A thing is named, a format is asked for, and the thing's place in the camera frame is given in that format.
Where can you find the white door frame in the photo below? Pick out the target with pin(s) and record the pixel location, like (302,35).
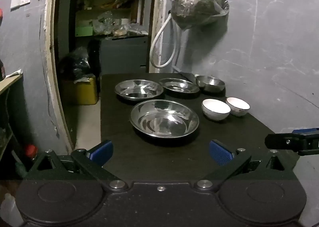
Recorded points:
(49,50)

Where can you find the white rolled paper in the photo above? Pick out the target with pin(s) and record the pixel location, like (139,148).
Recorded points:
(13,73)

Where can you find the steel bowl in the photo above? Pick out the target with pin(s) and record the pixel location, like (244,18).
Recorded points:
(210,83)

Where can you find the medium steel plate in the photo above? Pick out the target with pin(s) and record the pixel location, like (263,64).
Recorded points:
(179,86)
(138,89)

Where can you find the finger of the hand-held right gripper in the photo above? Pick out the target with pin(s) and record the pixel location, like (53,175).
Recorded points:
(281,141)

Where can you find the grey cabinet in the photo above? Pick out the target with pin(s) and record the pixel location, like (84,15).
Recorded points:
(122,55)

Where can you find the black plastic bag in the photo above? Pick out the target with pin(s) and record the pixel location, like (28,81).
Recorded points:
(74,63)

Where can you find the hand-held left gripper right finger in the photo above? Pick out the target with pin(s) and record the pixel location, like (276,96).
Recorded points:
(220,153)

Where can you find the hanging clear plastic bag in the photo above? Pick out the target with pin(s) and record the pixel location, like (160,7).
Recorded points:
(197,5)

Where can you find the dark bottle with red cap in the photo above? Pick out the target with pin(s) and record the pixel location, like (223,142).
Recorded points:
(30,151)

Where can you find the yellow box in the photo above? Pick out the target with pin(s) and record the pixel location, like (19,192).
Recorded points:
(79,92)

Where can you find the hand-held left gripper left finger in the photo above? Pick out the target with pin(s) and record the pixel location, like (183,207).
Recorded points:
(102,151)

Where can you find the large steel plate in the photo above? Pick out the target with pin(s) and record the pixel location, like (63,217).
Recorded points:
(164,122)

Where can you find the white ceramic bowl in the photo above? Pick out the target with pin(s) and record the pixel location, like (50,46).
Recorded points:
(238,104)
(215,108)

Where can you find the green box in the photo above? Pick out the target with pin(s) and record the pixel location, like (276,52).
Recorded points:
(83,31)

